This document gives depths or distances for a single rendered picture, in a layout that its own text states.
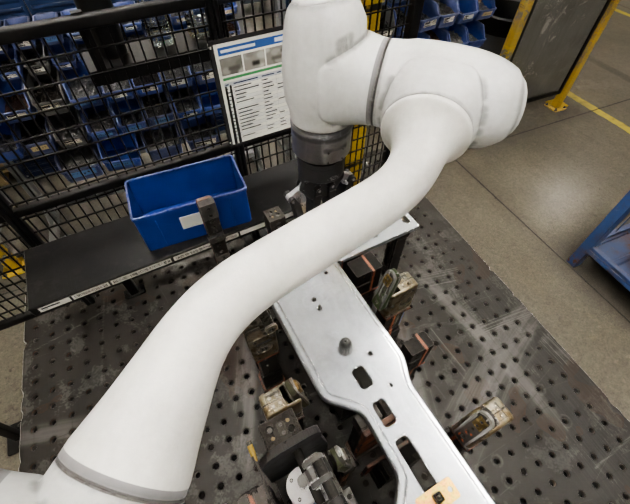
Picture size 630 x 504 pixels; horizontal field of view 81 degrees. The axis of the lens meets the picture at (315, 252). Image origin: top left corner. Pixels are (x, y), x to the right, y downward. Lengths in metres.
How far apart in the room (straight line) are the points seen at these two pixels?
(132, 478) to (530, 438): 1.14
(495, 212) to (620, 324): 0.95
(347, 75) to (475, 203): 2.45
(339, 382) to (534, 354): 0.74
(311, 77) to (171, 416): 0.38
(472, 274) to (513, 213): 1.44
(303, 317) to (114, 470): 0.70
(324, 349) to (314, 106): 0.60
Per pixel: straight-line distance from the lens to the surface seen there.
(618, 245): 2.80
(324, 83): 0.48
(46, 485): 0.34
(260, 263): 0.33
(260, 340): 0.89
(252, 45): 1.10
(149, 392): 0.32
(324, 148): 0.54
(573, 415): 1.40
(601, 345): 2.52
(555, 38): 3.66
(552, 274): 2.66
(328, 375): 0.90
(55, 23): 1.01
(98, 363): 1.41
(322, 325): 0.95
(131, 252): 1.15
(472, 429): 0.88
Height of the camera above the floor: 1.84
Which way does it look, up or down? 52 degrees down
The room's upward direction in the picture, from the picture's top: straight up
